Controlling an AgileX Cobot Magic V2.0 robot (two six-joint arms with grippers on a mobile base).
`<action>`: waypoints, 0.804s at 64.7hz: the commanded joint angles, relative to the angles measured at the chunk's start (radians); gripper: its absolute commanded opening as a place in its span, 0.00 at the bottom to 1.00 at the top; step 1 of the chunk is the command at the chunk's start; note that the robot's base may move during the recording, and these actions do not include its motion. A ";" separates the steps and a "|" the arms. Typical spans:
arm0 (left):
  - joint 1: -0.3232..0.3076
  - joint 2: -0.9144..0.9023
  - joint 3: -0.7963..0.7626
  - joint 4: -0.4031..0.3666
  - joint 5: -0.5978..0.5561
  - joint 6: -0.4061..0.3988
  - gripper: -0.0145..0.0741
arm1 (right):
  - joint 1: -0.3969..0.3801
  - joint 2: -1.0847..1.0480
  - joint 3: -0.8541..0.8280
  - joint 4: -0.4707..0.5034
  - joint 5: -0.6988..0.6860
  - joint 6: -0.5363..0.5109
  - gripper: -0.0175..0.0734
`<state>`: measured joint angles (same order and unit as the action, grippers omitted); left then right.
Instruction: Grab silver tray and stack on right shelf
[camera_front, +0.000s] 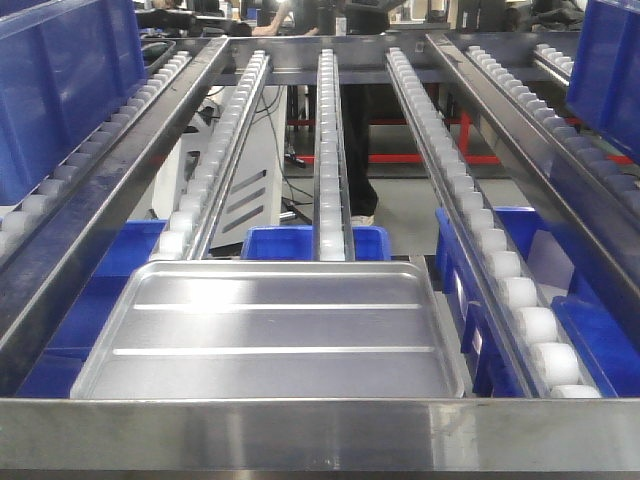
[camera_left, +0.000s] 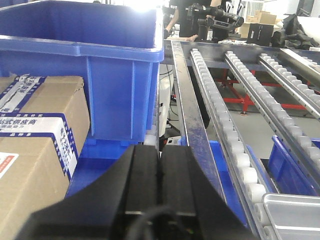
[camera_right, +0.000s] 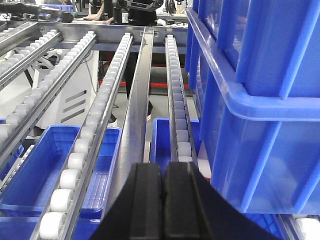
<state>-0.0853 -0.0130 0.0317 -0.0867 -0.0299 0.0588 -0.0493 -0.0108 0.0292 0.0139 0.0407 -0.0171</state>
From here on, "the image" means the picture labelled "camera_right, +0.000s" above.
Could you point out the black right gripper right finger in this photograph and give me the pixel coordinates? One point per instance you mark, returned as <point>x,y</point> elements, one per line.
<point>194,210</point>

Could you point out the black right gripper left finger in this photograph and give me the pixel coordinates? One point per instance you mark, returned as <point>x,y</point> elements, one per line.
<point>136,213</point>

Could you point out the white roller track right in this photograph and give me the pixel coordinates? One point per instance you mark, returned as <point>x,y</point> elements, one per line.
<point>177,104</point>

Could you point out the white roller track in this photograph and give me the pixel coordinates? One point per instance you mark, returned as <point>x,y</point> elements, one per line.
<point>61,213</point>
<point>25,115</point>
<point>177,104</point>

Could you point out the blue bin lower middle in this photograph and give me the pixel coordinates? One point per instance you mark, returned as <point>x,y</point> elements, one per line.
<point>162,142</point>

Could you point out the blue bin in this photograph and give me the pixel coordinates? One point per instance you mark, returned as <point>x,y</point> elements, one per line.
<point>28,192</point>
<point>162,142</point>

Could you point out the blue bin lower left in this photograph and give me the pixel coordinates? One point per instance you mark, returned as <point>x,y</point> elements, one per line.
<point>28,192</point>

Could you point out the white machine cabinet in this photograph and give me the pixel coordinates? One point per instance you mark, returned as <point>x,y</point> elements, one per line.
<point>62,94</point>

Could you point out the white roller track left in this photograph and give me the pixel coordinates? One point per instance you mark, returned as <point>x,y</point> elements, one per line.
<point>25,115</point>

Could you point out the large blue plastic crate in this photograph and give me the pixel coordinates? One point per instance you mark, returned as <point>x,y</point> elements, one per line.
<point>254,70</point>

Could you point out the steel divider rail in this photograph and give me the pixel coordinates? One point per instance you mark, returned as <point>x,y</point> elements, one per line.
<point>132,141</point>

